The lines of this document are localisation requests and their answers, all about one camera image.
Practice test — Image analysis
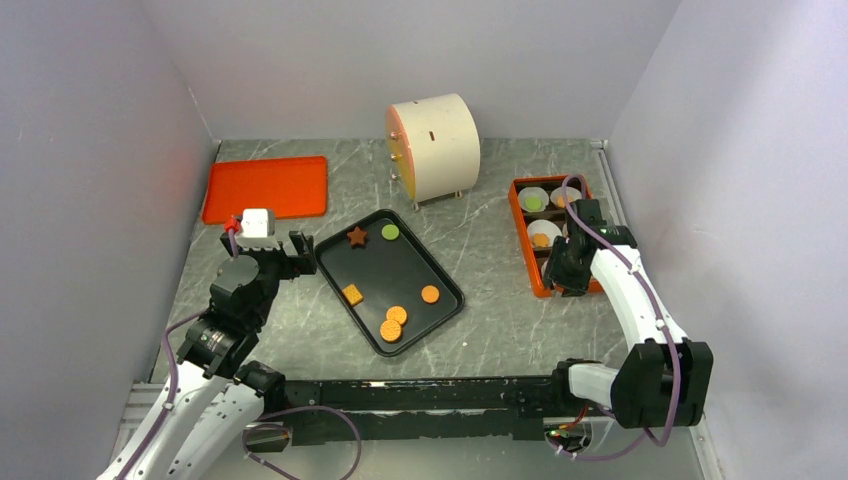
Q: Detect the white paper cup back left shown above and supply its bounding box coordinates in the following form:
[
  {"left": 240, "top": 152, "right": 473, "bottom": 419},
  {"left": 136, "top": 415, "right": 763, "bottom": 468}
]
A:
[{"left": 517, "top": 186, "right": 550, "bottom": 213}]

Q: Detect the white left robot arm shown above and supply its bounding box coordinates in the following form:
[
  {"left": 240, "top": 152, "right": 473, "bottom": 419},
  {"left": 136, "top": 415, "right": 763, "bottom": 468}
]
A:
[{"left": 101, "top": 231, "right": 317, "bottom": 479}]

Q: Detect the white paper cup back right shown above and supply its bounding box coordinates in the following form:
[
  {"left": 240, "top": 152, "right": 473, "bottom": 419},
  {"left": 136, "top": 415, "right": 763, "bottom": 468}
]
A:
[{"left": 549, "top": 186, "right": 584, "bottom": 209}]

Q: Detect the white paper cup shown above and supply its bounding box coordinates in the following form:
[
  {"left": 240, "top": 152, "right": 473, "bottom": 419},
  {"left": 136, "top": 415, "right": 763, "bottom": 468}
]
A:
[
  {"left": 549, "top": 186, "right": 584, "bottom": 209},
  {"left": 517, "top": 186, "right": 550, "bottom": 213},
  {"left": 526, "top": 219, "right": 563, "bottom": 248}
]

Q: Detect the plain green round cookie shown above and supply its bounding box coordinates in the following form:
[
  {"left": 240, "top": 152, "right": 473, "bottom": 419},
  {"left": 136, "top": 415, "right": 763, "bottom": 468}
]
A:
[{"left": 381, "top": 224, "right": 400, "bottom": 241}]

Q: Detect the orange tray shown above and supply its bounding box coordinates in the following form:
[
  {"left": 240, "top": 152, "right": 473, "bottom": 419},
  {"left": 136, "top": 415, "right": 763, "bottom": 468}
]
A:
[{"left": 201, "top": 156, "right": 328, "bottom": 225}]

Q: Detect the orange flower cookie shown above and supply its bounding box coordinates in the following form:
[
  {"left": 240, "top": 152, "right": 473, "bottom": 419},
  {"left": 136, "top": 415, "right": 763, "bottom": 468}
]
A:
[{"left": 531, "top": 233, "right": 550, "bottom": 248}]

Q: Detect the round cream toy oven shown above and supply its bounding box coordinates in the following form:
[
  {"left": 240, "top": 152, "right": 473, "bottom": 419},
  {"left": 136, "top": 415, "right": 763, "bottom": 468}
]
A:
[{"left": 385, "top": 93, "right": 481, "bottom": 210}]

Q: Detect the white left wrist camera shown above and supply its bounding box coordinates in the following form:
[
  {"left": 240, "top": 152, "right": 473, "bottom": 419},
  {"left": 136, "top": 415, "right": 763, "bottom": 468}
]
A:
[{"left": 223, "top": 208, "right": 279, "bottom": 257}]

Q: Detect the white paper cup middle left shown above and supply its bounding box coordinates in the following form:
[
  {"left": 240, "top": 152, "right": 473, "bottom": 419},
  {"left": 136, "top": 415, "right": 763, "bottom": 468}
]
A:
[{"left": 526, "top": 219, "right": 563, "bottom": 248}]

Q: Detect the plain orange round cookie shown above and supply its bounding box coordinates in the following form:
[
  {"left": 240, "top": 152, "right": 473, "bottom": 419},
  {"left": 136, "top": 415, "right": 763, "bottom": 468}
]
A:
[{"left": 421, "top": 285, "right": 441, "bottom": 304}]

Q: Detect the brown star cookie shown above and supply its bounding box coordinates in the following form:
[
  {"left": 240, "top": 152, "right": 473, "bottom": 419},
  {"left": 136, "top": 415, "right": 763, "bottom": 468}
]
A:
[{"left": 346, "top": 226, "right": 368, "bottom": 248}]

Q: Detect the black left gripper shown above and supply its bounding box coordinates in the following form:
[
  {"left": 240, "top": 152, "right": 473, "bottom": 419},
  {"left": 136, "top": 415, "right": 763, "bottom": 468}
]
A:
[{"left": 222, "top": 228, "right": 315, "bottom": 326}]

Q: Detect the black baking tray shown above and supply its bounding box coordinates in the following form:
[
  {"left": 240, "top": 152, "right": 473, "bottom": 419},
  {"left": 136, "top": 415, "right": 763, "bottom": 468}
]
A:
[{"left": 315, "top": 209, "right": 465, "bottom": 357}]

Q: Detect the orange cookie box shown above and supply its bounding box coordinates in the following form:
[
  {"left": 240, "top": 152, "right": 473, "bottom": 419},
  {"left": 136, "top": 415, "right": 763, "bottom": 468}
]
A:
[{"left": 507, "top": 174, "right": 593, "bottom": 298}]

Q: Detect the square waffle cookie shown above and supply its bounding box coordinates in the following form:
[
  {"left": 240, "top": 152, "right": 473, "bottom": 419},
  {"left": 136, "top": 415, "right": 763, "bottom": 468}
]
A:
[{"left": 342, "top": 284, "right": 364, "bottom": 307}]

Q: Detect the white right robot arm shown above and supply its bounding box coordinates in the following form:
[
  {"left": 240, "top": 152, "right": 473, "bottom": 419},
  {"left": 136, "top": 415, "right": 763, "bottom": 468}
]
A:
[{"left": 542, "top": 199, "right": 714, "bottom": 429}]

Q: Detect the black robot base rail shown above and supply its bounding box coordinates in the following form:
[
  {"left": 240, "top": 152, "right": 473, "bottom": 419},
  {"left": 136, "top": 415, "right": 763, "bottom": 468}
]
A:
[{"left": 251, "top": 374, "right": 615, "bottom": 446}]

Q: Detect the round orange cookie front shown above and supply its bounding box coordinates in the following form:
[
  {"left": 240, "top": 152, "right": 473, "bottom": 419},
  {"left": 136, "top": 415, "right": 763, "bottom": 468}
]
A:
[{"left": 379, "top": 320, "right": 403, "bottom": 343}]

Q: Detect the green sandwich cookie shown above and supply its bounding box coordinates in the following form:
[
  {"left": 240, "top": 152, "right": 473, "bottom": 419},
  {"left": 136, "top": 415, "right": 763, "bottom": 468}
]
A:
[{"left": 525, "top": 195, "right": 543, "bottom": 212}]

